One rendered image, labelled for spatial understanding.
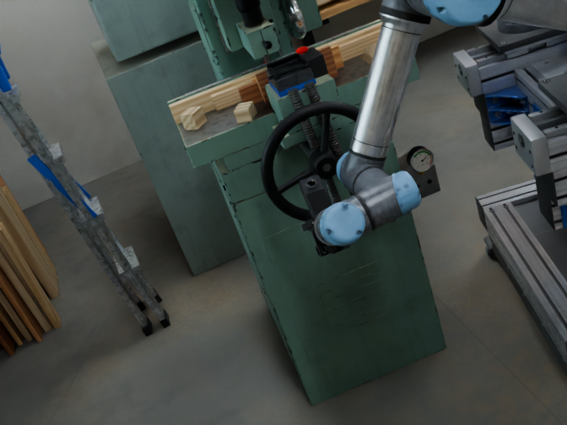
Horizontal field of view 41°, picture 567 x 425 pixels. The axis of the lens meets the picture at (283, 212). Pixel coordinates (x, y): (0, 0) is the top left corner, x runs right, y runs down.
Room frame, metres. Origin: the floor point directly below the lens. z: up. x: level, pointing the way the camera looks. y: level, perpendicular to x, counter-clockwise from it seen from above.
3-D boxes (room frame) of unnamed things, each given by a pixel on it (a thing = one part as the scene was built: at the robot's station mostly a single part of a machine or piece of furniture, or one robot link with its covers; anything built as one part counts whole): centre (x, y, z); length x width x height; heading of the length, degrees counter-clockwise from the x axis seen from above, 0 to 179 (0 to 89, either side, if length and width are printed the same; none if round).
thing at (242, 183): (1.98, -0.08, 0.76); 0.57 x 0.45 x 0.09; 5
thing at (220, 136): (1.76, -0.13, 0.87); 0.61 x 0.30 x 0.06; 95
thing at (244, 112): (1.72, 0.01, 0.92); 0.05 x 0.04 x 0.03; 157
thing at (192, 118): (1.79, 0.13, 0.92); 0.05 x 0.04 x 0.04; 143
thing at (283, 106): (1.67, -0.13, 0.91); 0.15 x 0.14 x 0.09; 95
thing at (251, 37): (1.88, -0.09, 1.03); 0.14 x 0.07 x 0.09; 5
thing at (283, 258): (1.98, -0.08, 0.35); 0.58 x 0.45 x 0.71; 5
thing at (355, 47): (1.87, -0.20, 0.92); 0.55 x 0.02 x 0.04; 95
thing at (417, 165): (1.68, -0.37, 0.65); 0.06 x 0.04 x 0.08; 95
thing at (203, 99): (1.88, -0.11, 0.92); 0.60 x 0.02 x 0.05; 95
